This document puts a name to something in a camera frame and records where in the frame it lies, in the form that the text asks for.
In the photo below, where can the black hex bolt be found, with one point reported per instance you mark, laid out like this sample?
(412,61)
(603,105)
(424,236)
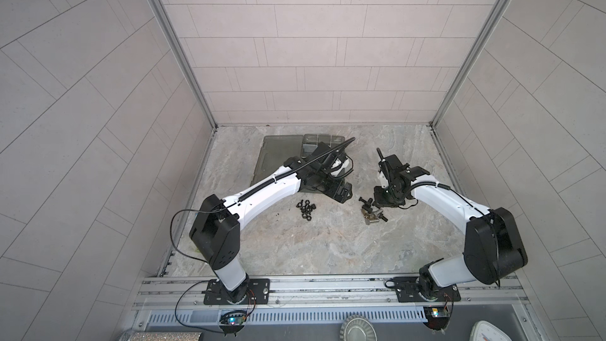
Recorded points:
(368,202)

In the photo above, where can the circuit board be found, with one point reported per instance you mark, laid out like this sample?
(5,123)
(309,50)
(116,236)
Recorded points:
(234,318)
(438,318)

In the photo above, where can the right circuit board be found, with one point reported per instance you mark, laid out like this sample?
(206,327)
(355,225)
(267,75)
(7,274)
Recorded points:
(438,318)

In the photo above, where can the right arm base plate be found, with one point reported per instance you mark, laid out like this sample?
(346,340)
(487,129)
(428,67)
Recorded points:
(420,289)

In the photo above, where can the glittery grey roll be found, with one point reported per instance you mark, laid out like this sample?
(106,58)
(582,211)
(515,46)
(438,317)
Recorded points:
(161,336)

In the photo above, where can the round metal dish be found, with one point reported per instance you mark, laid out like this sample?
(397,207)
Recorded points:
(357,328)

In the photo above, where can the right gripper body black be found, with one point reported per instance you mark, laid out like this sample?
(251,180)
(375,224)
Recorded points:
(387,196)

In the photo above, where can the silver hex bolt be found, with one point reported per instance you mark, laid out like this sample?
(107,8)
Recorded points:
(371,218)

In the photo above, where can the white scale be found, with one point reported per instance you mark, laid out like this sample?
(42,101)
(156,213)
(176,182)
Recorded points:
(485,331)

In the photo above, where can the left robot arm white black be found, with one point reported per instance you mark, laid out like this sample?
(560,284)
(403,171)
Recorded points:
(216,231)

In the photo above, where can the left circuit board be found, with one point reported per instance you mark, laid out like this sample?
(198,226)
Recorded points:
(234,318)

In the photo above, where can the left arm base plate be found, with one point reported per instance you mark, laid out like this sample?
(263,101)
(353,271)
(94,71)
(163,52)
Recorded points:
(253,291)

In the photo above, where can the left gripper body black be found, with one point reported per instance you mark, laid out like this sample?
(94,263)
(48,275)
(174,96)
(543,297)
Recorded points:
(327,185)

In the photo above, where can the clear green organizer box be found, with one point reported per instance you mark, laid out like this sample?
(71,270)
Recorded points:
(276,149)

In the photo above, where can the aluminium mounting rail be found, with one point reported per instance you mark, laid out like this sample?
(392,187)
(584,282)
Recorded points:
(366,290)

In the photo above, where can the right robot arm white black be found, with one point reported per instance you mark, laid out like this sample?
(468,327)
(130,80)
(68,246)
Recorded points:
(493,246)

